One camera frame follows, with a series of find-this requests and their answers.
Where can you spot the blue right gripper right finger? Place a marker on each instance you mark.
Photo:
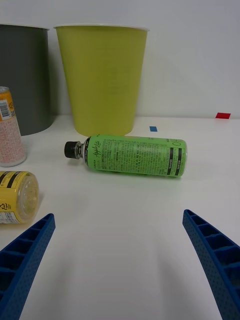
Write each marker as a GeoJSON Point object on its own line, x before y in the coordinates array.
{"type": "Point", "coordinates": [220, 260]}

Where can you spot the grey plastic waste bin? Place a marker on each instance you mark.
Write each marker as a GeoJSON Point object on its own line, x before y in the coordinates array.
{"type": "Point", "coordinates": [25, 75]}

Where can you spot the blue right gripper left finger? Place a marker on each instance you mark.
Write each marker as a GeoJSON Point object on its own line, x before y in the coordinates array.
{"type": "Point", "coordinates": [22, 257]}

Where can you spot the green label plastic bottle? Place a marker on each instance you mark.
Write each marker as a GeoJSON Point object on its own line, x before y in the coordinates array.
{"type": "Point", "coordinates": [135, 156]}

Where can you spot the orange and pink can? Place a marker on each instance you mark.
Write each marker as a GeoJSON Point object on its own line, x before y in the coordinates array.
{"type": "Point", "coordinates": [8, 140]}

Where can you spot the yellow label plastic bottle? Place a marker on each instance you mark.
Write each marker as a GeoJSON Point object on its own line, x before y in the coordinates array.
{"type": "Point", "coordinates": [17, 197]}

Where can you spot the yellow-green plastic waste bin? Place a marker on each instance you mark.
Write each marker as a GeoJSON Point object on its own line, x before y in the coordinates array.
{"type": "Point", "coordinates": [102, 80]}

